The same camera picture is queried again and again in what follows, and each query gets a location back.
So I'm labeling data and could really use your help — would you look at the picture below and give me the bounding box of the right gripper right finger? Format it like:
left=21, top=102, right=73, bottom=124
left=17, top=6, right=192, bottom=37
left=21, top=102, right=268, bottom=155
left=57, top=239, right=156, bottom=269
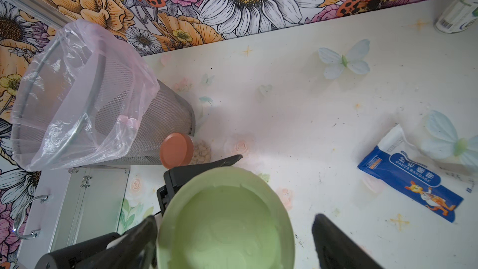
left=312, top=214, right=382, bottom=269

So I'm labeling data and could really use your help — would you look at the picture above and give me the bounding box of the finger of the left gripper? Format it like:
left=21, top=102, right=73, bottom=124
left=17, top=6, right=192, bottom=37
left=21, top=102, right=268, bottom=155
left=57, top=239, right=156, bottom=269
left=156, top=154, right=243, bottom=213

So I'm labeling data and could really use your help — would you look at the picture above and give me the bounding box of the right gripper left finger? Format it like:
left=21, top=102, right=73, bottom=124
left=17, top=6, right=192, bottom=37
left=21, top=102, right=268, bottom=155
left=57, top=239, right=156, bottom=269
left=76, top=215, right=158, bottom=269

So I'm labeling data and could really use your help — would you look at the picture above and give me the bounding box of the green lid peanut jar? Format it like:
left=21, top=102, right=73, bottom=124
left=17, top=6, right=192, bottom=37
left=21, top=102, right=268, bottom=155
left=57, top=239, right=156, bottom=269
left=156, top=167, right=295, bottom=269

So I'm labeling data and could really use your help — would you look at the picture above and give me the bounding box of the mesh bin with pink bag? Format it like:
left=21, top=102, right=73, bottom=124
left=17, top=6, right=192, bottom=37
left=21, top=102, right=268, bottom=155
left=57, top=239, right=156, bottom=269
left=11, top=20, right=195, bottom=171

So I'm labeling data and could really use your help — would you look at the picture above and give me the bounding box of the brown lid peanut jar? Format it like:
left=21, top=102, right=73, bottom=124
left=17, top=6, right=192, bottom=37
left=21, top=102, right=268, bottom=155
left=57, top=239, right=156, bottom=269
left=160, top=133, right=212, bottom=169

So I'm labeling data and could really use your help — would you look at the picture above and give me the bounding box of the silver aluminium case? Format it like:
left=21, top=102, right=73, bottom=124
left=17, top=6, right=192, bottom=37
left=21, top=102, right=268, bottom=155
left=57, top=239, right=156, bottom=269
left=17, top=168, right=129, bottom=269

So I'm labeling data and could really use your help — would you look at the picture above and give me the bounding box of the blue gauze bandage packet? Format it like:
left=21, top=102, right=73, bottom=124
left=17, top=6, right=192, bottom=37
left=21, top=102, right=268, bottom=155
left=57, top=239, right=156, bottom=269
left=358, top=125, right=475, bottom=222

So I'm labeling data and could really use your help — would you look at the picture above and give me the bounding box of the white bottle green cap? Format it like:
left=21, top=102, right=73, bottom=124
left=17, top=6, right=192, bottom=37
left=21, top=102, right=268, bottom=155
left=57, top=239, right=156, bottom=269
left=434, top=0, right=478, bottom=34

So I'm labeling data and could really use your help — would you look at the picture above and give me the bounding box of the left aluminium corner post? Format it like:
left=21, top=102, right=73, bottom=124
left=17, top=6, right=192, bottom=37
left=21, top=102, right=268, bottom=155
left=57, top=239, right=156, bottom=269
left=7, top=0, right=70, bottom=29

